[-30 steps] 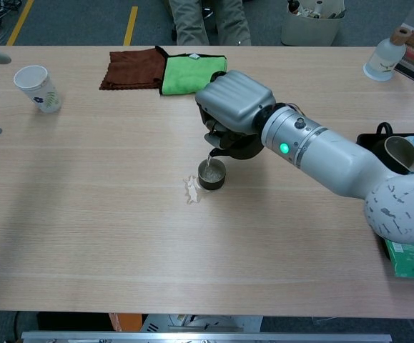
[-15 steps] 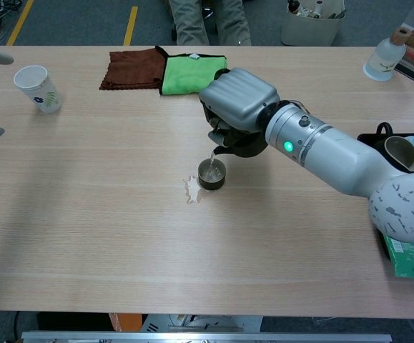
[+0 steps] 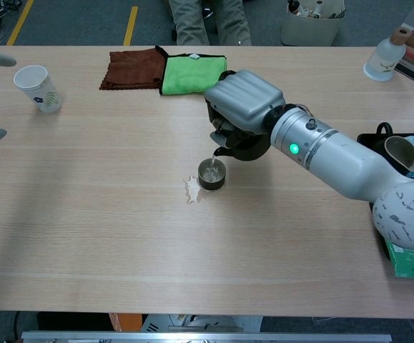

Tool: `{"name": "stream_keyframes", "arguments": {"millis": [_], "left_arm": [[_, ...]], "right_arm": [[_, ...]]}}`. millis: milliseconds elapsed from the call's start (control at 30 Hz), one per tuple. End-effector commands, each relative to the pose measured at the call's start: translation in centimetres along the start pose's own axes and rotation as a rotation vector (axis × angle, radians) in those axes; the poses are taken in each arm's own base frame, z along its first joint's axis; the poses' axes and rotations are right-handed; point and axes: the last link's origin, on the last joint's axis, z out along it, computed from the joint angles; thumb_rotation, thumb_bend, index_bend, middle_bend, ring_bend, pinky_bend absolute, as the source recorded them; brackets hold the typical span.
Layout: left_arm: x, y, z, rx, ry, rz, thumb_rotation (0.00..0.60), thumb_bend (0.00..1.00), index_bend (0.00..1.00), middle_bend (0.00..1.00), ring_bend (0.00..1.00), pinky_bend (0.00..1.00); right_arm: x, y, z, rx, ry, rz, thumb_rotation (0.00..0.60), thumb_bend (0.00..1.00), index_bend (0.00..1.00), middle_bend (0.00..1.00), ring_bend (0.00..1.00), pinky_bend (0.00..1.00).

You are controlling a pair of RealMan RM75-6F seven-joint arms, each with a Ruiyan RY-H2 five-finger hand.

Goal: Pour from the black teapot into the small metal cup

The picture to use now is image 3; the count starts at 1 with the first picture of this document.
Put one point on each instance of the green cloth with black trim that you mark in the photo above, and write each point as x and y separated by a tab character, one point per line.
188	76

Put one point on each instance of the black teapot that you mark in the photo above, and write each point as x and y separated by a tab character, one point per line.
249	150

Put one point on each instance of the black tray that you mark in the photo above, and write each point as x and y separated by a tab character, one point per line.
369	137

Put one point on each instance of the orange stool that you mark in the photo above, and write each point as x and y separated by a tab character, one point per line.
124	321

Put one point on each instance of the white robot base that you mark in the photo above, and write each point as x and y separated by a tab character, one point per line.
199	323

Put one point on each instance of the person's legs in khaki trousers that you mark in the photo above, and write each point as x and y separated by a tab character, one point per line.
188	25

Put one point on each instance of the dark pitcher with grey inside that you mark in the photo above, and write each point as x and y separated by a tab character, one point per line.
399	150

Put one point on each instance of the small grey cup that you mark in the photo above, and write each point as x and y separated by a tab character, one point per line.
212	180

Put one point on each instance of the green tea packet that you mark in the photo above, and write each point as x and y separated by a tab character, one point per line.
410	262

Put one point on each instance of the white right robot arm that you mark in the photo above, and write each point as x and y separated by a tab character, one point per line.
335	157

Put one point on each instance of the brown cloth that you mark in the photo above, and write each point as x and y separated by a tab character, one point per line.
135	69

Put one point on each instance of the aluminium rail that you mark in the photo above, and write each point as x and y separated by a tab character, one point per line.
206	337

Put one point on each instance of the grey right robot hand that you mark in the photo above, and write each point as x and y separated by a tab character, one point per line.
246	100

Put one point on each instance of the white floral paper cup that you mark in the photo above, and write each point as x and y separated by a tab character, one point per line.
36	89

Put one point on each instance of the spilled water puddle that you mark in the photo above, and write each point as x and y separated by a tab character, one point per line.
192	191

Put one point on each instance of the beige bin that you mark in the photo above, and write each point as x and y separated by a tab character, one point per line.
310	30

